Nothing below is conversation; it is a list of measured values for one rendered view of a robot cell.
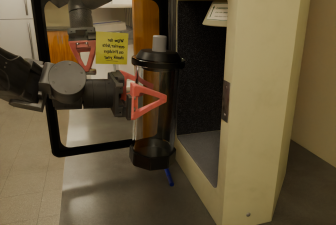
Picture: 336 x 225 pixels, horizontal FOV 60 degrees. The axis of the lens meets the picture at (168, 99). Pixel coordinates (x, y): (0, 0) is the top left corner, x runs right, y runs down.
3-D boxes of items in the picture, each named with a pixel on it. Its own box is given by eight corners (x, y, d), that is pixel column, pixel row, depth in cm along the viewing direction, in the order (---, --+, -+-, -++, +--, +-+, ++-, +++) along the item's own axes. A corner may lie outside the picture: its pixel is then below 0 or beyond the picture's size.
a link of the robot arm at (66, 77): (23, 63, 55) (10, 106, 52) (13, 35, 45) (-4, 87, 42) (87, 77, 58) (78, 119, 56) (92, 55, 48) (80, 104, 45)
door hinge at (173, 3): (172, 137, 83) (173, -9, 71) (175, 141, 81) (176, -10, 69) (167, 138, 83) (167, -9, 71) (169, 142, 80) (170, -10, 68)
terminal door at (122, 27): (168, 141, 82) (168, -11, 69) (52, 158, 72) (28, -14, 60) (167, 140, 82) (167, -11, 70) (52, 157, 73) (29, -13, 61)
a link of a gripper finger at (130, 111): (160, 75, 60) (114, 76, 57) (171, 84, 53) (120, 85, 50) (157, 107, 62) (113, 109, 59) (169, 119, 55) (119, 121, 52)
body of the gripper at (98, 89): (116, 71, 62) (79, 71, 59) (126, 83, 52) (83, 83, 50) (115, 101, 63) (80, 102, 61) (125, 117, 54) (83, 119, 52)
